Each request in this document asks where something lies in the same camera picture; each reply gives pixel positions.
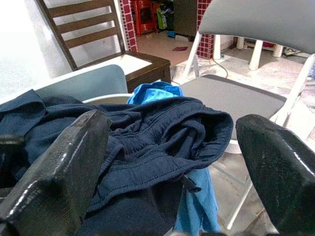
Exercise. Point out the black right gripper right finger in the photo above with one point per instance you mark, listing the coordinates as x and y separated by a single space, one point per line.
283 177

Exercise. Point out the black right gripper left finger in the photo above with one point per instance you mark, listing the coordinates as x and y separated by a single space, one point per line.
49 186

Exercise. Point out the navy blue garment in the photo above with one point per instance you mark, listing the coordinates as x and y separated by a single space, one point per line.
152 137

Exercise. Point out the bright blue garment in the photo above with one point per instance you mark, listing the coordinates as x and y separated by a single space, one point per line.
197 201

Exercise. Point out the grey white folding chair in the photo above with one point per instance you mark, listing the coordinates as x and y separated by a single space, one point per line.
233 96

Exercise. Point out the grey laundry bucket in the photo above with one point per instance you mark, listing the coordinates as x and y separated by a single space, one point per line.
110 97

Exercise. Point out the light blue plastic child chair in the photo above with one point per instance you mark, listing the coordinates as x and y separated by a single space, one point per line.
86 81

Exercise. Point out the white side table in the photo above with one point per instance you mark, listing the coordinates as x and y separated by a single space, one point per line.
254 56

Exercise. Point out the dark wooden slatted chair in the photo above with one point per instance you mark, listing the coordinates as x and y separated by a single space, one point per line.
86 25

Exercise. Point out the dark cabinet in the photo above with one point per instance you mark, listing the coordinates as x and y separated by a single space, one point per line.
185 17

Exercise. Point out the red plastic stool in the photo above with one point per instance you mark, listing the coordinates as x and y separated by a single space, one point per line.
141 14

